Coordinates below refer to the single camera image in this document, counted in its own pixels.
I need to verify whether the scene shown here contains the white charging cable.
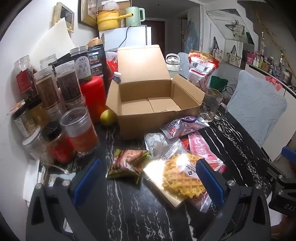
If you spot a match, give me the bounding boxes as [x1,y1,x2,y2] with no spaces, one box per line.
[41,163,70,176]

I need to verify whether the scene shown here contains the picture frame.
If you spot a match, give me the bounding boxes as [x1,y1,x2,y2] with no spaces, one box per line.
[78,0,98,29]

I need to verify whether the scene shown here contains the white fridge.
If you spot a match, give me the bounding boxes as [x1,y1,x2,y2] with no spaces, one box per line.
[99,25,152,53]

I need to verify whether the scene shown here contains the small jar white label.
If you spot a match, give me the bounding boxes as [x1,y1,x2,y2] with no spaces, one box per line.
[10,100,41,138]

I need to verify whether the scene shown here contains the brown cardboard box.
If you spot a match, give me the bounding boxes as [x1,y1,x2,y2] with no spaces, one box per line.
[105,44,205,140]

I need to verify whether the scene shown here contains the white tote bag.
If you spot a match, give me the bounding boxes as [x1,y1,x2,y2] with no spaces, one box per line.
[211,37,222,62]

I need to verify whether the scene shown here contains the gold branch decoration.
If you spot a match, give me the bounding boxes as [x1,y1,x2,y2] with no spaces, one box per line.
[254,11,292,70]

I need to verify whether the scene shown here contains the red canister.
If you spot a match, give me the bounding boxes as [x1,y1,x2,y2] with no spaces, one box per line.
[80,76,108,124]

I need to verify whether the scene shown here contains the row of cosmetic bottles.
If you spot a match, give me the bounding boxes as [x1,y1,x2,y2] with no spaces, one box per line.
[246,52,296,87]

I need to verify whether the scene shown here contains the white paper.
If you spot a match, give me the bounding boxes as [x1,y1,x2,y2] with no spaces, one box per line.
[23,159,41,200]

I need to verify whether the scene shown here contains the white board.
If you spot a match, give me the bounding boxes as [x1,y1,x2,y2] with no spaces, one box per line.
[27,18,77,68]

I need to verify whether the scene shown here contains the purple silver snack packet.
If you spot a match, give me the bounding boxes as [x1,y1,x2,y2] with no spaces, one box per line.
[159,116,210,139]

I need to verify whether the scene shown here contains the blue plastic bag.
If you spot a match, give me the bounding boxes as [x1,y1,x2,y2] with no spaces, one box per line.
[184,20,201,54]

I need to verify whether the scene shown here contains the pink paper notes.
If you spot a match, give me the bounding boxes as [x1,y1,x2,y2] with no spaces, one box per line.
[265,75,283,92]

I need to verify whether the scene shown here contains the green snack packet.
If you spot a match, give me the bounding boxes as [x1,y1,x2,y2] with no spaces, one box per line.
[107,149,151,185]

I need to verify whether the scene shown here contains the wooden framed screen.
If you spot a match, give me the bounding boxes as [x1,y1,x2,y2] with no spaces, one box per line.
[52,2,75,33]

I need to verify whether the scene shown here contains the pink snack packet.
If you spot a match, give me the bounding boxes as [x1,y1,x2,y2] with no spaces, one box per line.
[187,131,226,175]

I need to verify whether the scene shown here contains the tall jar grey label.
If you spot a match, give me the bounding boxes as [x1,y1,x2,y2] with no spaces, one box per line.
[69,45,90,81]

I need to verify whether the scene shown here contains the red white nut bag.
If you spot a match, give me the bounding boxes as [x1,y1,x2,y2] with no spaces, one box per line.
[186,49,220,88]

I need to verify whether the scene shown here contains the clear jar silver lid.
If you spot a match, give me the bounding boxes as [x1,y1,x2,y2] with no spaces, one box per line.
[39,54,57,70]

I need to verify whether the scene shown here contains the green bag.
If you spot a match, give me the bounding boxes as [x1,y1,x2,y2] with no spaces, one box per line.
[209,75,228,89]

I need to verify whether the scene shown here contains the squat jar silver lid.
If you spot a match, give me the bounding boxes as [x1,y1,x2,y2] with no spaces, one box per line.
[22,132,54,165]

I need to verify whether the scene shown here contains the clear plastic bag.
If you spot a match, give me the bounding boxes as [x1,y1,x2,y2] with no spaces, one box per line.
[102,0,121,12]

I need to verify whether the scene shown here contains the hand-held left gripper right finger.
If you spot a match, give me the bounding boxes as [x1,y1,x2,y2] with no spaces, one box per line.
[195,159,272,241]

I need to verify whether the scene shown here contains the glass mug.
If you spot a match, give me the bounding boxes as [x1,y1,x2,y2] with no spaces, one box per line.
[199,87,228,122]

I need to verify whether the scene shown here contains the black lid spice bottle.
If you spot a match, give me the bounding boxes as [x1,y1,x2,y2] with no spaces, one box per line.
[42,121,75,164]

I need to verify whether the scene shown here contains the clear jar red label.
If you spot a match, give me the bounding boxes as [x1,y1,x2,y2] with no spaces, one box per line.
[14,55,39,103]

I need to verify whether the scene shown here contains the white water bottle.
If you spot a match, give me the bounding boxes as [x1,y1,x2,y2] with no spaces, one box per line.
[165,53,184,73]

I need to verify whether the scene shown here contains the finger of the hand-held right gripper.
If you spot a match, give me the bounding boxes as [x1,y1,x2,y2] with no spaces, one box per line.
[281,146,296,162]
[262,157,296,212]

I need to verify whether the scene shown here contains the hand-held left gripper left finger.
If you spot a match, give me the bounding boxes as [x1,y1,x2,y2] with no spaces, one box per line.
[25,159,103,241]

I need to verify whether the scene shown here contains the grey patterned snack packet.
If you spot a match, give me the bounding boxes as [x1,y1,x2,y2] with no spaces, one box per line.
[144,132,179,161]

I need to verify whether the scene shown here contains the yellow green fruit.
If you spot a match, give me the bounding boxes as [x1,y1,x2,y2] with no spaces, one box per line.
[100,109,118,127]

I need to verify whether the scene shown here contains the dark wooden door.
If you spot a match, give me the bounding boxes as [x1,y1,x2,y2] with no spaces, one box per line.
[145,19,166,54]

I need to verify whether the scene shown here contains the light green kettle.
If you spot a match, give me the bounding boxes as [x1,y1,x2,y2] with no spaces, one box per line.
[125,6,146,28]

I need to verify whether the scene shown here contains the yellow pot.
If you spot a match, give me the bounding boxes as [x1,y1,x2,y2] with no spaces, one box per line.
[96,10,134,32]

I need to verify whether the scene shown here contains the black printed pouch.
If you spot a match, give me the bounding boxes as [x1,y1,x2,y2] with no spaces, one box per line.
[88,44,108,93]

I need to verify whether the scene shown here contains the clear waffle packet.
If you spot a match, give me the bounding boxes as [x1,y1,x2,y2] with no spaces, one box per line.
[142,139,212,213]

